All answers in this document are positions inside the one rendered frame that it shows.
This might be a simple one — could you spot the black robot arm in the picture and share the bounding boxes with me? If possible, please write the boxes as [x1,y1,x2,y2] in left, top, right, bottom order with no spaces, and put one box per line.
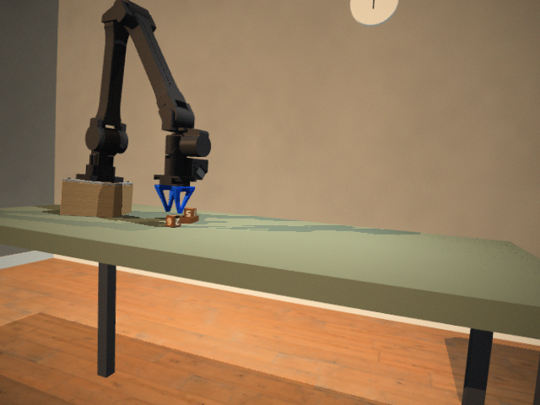
[76,0,211,182]

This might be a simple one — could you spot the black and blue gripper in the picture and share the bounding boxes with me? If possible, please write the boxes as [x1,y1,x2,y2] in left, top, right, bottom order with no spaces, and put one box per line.
[154,155,197,213]

